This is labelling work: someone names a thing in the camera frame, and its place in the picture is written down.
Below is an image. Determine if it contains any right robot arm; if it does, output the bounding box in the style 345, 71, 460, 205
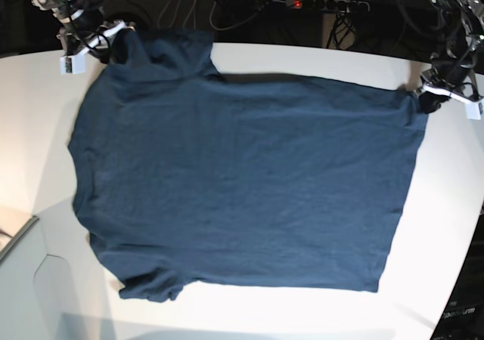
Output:
31, 0, 135, 74

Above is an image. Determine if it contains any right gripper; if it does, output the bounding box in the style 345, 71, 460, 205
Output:
57, 20, 135, 64

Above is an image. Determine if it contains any black power strip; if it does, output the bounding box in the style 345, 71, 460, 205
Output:
284, 0, 371, 14

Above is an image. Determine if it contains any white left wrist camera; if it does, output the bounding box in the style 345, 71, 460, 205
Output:
464, 100, 483, 120

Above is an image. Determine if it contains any dark blue t-shirt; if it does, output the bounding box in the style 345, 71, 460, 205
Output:
68, 30, 427, 302

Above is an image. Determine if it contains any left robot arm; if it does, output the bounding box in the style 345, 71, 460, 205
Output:
395, 0, 483, 120

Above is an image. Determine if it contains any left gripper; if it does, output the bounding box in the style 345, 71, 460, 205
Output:
415, 58, 483, 114

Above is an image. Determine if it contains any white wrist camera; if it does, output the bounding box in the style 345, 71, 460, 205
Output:
60, 54, 85, 75
464, 100, 483, 120

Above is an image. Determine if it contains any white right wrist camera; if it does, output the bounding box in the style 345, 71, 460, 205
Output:
60, 54, 85, 75

